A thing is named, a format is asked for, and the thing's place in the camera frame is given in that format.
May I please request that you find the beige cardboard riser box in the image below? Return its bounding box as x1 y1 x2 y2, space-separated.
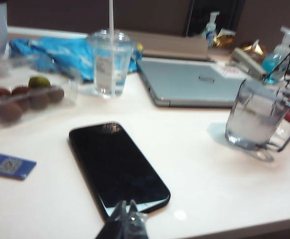
139 32 211 61

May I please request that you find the clear glass mug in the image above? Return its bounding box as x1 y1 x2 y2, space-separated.
225 79 290 153

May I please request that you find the white and red sticker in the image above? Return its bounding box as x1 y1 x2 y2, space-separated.
214 63 246 78

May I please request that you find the blue snack bag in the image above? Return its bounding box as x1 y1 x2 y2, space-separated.
8 36 144 81

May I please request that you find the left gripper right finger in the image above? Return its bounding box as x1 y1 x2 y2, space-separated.
126 199 150 239

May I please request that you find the black smartphone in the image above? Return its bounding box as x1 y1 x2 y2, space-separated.
68 121 171 221

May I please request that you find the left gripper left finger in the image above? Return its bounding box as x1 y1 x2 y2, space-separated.
94 200 128 239

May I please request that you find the clear lidded plastic cup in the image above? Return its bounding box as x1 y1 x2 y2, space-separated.
87 29 136 98

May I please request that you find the gold foil wrapper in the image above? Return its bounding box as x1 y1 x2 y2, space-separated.
239 39 268 61
213 28 237 48

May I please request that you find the blue gel sanitizer pump bottle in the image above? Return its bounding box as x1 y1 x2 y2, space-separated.
260 26 290 85

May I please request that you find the clear plastic fruit container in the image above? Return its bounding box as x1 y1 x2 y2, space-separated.
0 79 80 134

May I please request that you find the beige stapler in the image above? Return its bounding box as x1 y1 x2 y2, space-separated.
230 47 268 81

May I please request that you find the small clear sanitizer pump bottle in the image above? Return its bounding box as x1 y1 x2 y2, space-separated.
200 11 221 48

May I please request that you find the glossy black monitor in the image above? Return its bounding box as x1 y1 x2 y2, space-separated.
184 0 246 37

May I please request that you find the green round fruit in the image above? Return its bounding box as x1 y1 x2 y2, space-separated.
28 76 52 90

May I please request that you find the brown fabric desk divider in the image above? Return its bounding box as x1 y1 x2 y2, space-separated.
6 0 290 52

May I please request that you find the blue QR code card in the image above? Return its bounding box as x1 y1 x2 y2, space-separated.
0 153 37 181

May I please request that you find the silver closed laptop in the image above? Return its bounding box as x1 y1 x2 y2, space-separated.
136 57 251 109

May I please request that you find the white drinking straw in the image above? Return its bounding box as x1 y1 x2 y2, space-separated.
108 0 116 45

